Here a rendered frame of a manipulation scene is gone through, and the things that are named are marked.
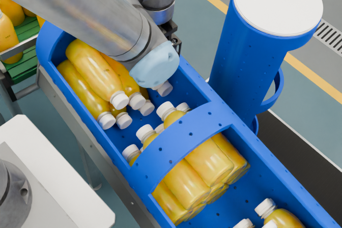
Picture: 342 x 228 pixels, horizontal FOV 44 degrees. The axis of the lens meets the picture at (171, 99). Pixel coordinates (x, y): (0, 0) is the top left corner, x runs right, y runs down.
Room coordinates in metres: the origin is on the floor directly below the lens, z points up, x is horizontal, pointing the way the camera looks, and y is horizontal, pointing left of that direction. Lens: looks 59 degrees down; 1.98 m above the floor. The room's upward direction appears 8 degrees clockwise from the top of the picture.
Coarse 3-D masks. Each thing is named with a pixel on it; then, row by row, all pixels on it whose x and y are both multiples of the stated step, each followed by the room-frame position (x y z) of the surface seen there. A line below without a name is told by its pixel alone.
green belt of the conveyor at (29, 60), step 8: (24, 24) 0.85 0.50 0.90; (32, 24) 0.85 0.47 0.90; (16, 32) 0.81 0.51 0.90; (24, 32) 0.81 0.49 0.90; (32, 32) 0.82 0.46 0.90; (24, 40) 0.78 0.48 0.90; (32, 48) 0.76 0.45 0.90; (24, 56) 0.72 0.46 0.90; (32, 56) 0.73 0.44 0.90; (8, 64) 0.69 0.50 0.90; (16, 64) 0.69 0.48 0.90; (24, 64) 0.70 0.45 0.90; (32, 64) 0.70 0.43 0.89; (8, 72) 0.69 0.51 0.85; (16, 72) 0.67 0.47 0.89; (24, 72) 0.68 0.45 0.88; (32, 72) 0.69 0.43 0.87; (16, 80) 0.65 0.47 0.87
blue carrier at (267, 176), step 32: (64, 32) 0.60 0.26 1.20; (160, 96) 0.60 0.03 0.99; (192, 96) 0.57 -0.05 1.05; (96, 128) 0.41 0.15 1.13; (128, 128) 0.50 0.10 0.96; (192, 128) 0.39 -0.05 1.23; (224, 128) 0.41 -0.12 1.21; (160, 160) 0.32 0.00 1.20; (256, 160) 0.41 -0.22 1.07; (256, 192) 0.36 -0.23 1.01; (288, 192) 0.34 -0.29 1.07; (160, 224) 0.23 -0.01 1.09; (192, 224) 0.27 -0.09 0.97; (224, 224) 0.28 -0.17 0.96; (256, 224) 0.29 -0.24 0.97; (320, 224) 0.24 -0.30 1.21
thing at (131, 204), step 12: (48, 84) 0.64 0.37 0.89; (48, 96) 0.63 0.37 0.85; (60, 108) 0.58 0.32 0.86; (132, 108) 0.58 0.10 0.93; (72, 120) 0.54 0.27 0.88; (84, 132) 0.50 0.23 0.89; (84, 144) 0.48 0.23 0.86; (96, 156) 0.45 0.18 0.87; (108, 168) 0.41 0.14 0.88; (108, 180) 0.39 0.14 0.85; (120, 180) 0.38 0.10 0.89; (120, 192) 0.36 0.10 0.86; (132, 204) 0.32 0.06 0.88; (144, 216) 0.29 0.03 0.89
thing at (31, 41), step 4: (36, 36) 0.75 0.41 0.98; (28, 40) 0.73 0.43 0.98; (32, 40) 0.73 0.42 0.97; (36, 40) 0.74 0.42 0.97; (20, 44) 0.71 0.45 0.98; (24, 44) 0.72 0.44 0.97; (28, 44) 0.72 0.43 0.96; (32, 44) 0.73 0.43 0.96; (12, 48) 0.69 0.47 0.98; (16, 48) 0.70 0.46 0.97; (20, 48) 0.70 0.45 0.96; (24, 48) 0.71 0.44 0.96; (4, 52) 0.67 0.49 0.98; (8, 52) 0.68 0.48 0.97; (12, 52) 0.69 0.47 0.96; (16, 52) 0.69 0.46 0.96; (4, 56) 0.67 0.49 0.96; (8, 56) 0.68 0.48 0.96; (4, 60) 0.67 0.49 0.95
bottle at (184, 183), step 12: (144, 144) 0.39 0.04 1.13; (180, 168) 0.33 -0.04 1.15; (192, 168) 0.34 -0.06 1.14; (168, 180) 0.31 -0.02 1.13; (180, 180) 0.31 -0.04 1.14; (192, 180) 0.31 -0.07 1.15; (180, 192) 0.29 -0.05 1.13; (192, 192) 0.29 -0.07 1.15; (204, 192) 0.29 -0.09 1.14; (192, 204) 0.27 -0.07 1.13
